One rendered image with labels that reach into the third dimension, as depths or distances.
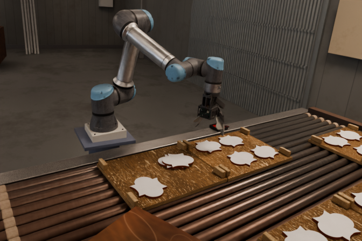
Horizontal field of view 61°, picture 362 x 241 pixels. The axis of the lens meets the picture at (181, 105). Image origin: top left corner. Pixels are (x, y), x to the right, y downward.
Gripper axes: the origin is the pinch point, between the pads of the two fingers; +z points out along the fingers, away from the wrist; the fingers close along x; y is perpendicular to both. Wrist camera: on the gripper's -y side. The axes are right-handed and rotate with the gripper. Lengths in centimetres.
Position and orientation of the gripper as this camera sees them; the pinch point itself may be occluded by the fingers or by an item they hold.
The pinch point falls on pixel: (209, 130)
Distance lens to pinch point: 148.6
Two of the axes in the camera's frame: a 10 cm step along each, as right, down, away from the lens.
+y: -5.7, 2.2, -8.0
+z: -0.8, 9.5, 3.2
